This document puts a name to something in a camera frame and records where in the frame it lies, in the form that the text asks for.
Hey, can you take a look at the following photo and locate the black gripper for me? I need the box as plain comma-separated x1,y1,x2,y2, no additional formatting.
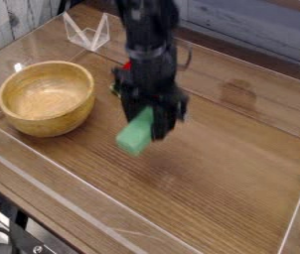
120,47,189,141

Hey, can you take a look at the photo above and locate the green rectangular block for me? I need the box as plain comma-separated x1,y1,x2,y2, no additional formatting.
116,107,155,156

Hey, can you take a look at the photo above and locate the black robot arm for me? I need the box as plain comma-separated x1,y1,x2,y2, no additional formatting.
113,0,191,140

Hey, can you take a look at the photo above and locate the brown wooden bowl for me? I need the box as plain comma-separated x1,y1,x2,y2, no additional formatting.
0,61,96,137

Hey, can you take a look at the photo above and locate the red plush strawberry toy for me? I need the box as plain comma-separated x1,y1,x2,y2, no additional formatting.
110,62,132,96

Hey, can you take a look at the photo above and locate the blue grey sofa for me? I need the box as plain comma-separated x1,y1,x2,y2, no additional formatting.
175,0,300,63

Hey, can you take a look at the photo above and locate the clear acrylic corner bracket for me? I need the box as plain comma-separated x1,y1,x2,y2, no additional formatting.
64,13,110,52

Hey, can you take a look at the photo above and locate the black table leg frame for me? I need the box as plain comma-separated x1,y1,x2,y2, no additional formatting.
0,219,76,254

